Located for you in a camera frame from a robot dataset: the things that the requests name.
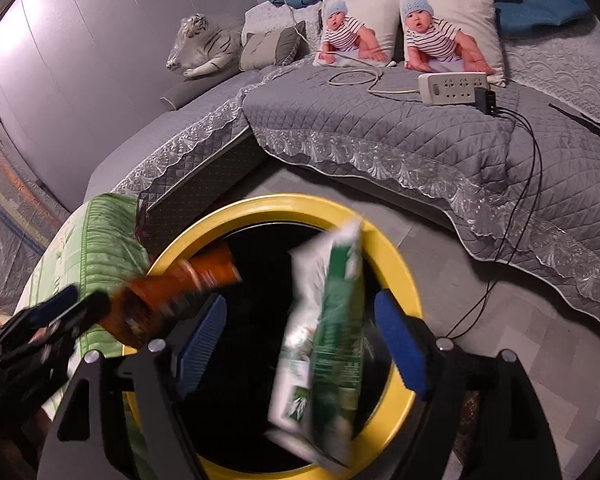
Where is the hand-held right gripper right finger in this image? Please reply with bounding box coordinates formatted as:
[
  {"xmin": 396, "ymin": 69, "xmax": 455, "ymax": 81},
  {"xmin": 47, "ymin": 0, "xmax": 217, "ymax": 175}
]
[{"xmin": 372, "ymin": 290, "xmax": 564, "ymax": 480}]

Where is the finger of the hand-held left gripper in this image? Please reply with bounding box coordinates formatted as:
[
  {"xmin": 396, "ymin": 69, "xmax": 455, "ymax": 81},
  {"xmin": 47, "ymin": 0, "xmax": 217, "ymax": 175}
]
[
  {"xmin": 40, "ymin": 290, "xmax": 114, "ymax": 349},
  {"xmin": 5, "ymin": 284, "xmax": 82, "ymax": 334}
]

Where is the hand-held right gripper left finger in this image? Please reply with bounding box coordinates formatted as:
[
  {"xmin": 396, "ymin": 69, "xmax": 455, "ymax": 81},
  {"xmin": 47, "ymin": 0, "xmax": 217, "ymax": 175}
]
[{"xmin": 37, "ymin": 292, "xmax": 229, "ymax": 480}]

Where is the orange brown snack packet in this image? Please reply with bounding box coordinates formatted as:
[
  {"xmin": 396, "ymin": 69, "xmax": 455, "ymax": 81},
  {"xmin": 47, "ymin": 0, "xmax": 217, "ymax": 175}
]
[{"xmin": 107, "ymin": 246, "xmax": 244, "ymax": 349}]

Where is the green white snack packet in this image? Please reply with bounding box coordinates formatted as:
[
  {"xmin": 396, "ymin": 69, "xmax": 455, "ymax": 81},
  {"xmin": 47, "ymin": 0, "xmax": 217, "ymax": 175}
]
[{"xmin": 264, "ymin": 216, "xmax": 367, "ymax": 477}]

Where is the yellow-rimmed black trash bin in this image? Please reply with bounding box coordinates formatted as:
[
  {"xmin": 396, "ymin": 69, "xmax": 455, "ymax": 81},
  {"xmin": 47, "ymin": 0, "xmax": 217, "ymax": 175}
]
[{"xmin": 121, "ymin": 193, "xmax": 424, "ymax": 479}]

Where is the green floral tablecloth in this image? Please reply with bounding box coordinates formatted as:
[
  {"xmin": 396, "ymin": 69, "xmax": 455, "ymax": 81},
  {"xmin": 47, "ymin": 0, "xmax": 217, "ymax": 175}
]
[{"xmin": 15, "ymin": 192, "xmax": 156, "ymax": 480}]

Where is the striped grey wardrobe cover cloth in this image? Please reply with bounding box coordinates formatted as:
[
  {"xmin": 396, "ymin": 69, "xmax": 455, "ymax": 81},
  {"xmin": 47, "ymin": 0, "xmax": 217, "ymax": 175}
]
[{"xmin": 0, "ymin": 109, "xmax": 74, "ymax": 312}]

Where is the grey lace-trimmed bed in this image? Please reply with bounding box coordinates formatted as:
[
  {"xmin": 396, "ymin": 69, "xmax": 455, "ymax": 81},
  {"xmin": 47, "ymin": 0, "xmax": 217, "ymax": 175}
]
[
  {"xmin": 242, "ymin": 25, "xmax": 600, "ymax": 342},
  {"xmin": 82, "ymin": 60, "xmax": 273, "ymax": 258}
]

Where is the dark grey bolster pillow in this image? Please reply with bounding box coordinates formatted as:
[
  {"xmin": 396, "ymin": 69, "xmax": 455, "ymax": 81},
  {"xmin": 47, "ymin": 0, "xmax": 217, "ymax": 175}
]
[{"xmin": 160, "ymin": 62, "xmax": 242, "ymax": 111}]

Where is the black charger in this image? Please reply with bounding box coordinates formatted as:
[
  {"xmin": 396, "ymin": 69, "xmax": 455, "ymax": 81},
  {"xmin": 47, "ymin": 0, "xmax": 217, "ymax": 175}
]
[{"xmin": 473, "ymin": 86, "xmax": 499, "ymax": 117}]

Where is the white power strip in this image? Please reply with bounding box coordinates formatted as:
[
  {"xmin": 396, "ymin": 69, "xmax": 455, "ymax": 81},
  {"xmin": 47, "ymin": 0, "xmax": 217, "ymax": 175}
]
[{"xmin": 418, "ymin": 71, "xmax": 491, "ymax": 107}]

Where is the white tiger plush toy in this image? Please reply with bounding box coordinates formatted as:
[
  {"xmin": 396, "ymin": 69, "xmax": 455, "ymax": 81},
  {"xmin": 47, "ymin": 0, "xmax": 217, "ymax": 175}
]
[{"xmin": 166, "ymin": 13, "xmax": 244, "ymax": 79}]

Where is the grey square cushion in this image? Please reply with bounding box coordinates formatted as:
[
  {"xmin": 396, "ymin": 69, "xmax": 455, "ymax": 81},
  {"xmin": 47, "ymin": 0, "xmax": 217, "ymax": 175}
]
[{"xmin": 238, "ymin": 20, "xmax": 309, "ymax": 72}]

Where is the baby print pillow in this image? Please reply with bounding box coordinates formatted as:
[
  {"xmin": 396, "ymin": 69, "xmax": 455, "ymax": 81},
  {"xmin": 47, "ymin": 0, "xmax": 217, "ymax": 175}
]
[
  {"xmin": 312, "ymin": 0, "xmax": 404, "ymax": 69},
  {"xmin": 399, "ymin": 0, "xmax": 509, "ymax": 89}
]

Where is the light grey quilted blanket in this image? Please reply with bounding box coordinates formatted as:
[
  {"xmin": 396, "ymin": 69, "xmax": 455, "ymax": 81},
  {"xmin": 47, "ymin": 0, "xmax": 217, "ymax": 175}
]
[{"xmin": 497, "ymin": 15, "xmax": 600, "ymax": 132}]

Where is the white lace pillow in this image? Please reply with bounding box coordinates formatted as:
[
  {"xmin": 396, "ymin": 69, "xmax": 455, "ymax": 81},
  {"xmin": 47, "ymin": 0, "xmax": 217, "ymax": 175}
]
[{"xmin": 242, "ymin": 2, "xmax": 324, "ymax": 61}]

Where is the black charger cable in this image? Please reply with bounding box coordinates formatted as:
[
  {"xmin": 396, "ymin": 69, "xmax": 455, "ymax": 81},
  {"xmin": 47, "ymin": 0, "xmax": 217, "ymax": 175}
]
[{"xmin": 447, "ymin": 107, "xmax": 546, "ymax": 341}]

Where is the white power cable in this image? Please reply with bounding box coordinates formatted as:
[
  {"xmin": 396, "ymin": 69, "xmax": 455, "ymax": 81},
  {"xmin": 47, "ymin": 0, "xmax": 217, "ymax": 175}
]
[{"xmin": 282, "ymin": 0, "xmax": 421, "ymax": 97}]

